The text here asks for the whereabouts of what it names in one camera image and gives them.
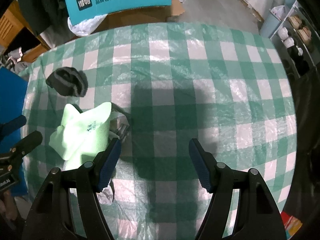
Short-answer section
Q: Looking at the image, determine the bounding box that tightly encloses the white printed cloth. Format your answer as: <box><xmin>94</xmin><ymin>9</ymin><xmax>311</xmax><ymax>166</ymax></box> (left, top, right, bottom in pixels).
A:
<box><xmin>109</xmin><ymin>102</ymin><xmax>131</xmax><ymax>141</ymax></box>

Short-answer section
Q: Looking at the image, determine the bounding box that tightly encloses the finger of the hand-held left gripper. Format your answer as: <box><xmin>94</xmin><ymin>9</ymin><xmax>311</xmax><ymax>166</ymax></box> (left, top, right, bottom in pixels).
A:
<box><xmin>0</xmin><ymin>131</ymin><xmax>43</xmax><ymax>173</ymax></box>
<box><xmin>0</xmin><ymin>115</ymin><xmax>27</xmax><ymax>140</ymax></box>

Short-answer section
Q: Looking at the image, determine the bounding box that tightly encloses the brown cardboard box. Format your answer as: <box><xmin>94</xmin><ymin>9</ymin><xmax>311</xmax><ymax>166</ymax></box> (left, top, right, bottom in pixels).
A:
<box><xmin>99</xmin><ymin>0</ymin><xmax>186</xmax><ymax>31</ymax></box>

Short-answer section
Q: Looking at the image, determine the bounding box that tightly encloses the white plastic bag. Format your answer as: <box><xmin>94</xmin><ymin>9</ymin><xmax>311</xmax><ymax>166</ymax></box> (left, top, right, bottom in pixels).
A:
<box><xmin>67</xmin><ymin>14</ymin><xmax>108</xmax><ymax>37</ymax></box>

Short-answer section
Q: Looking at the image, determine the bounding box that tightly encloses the red orange box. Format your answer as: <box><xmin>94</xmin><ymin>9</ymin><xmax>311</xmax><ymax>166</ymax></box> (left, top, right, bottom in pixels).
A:
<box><xmin>279</xmin><ymin>211</ymin><xmax>303</xmax><ymax>240</ymax></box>

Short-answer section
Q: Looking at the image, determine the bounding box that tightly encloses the light green sock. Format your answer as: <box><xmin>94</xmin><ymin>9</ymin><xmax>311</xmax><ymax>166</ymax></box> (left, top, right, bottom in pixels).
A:
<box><xmin>48</xmin><ymin>102</ymin><xmax>112</xmax><ymax>170</ymax></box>

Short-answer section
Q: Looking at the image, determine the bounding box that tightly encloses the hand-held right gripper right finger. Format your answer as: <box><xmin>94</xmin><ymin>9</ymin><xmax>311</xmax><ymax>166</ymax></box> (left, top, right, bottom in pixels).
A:
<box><xmin>189</xmin><ymin>138</ymin><xmax>287</xmax><ymax>240</ymax></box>

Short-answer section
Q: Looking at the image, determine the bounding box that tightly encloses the blue cardboard box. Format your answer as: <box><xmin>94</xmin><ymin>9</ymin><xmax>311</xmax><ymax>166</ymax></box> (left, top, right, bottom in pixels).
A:
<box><xmin>0</xmin><ymin>66</ymin><xmax>29</xmax><ymax>198</ymax></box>

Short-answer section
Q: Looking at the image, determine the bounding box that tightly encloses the small grey cloth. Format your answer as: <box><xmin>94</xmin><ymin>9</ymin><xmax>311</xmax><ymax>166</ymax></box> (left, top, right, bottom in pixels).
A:
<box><xmin>97</xmin><ymin>182</ymin><xmax>116</xmax><ymax>205</ymax></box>

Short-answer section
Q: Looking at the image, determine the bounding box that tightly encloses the black sock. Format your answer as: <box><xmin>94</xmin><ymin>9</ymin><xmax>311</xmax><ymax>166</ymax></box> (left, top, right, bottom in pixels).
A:
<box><xmin>46</xmin><ymin>67</ymin><xmax>88</xmax><ymax>98</ymax></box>

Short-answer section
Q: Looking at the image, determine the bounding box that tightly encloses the wooden louvred wardrobe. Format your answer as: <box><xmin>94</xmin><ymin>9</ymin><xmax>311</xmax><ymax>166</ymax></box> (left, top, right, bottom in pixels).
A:
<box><xmin>0</xmin><ymin>0</ymin><xmax>53</xmax><ymax>63</ymax></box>

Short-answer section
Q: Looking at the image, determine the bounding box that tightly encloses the shoe rack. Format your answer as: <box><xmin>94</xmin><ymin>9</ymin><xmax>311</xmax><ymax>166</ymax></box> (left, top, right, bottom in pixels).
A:
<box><xmin>260</xmin><ymin>0</ymin><xmax>318</xmax><ymax>78</ymax></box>

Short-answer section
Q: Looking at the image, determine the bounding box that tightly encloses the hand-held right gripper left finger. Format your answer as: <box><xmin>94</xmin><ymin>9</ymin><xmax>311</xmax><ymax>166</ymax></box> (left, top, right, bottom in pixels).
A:
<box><xmin>24</xmin><ymin>137</ymin><xmax>122</xmax><ymax>240</ymax></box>

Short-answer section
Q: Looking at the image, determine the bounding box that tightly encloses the green checkered tablecloth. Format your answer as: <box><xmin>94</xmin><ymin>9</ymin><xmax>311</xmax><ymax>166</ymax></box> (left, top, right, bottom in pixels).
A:
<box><xmin>19</xmin><ymin>21</ymin><xmax>298</xmax><ymax>240</ymax></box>

